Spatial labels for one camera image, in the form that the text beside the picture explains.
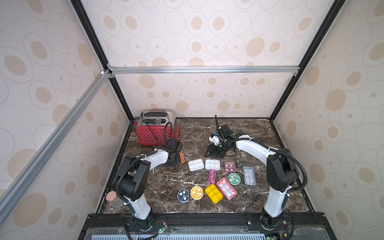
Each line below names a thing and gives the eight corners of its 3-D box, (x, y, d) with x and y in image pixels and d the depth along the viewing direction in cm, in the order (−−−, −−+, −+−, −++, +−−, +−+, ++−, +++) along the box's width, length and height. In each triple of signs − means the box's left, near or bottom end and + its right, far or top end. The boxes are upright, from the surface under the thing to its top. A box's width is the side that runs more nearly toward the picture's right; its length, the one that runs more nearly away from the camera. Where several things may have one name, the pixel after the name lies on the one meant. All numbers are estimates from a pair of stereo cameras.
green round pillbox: (229, 185, 88) (229, 183, 86) (227, 174, 92) (228, 172, 91) (240, 185, 88) (241, 183, 86) (238, 174, 92) (239, 172, 91)
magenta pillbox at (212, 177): (208, 184, 88) (208, 182, 87) (207, 170, 94) (207, 169, 92) (217, 184, 88) (217, 182, 87) (215, 170, 94) (216, 169, 92)
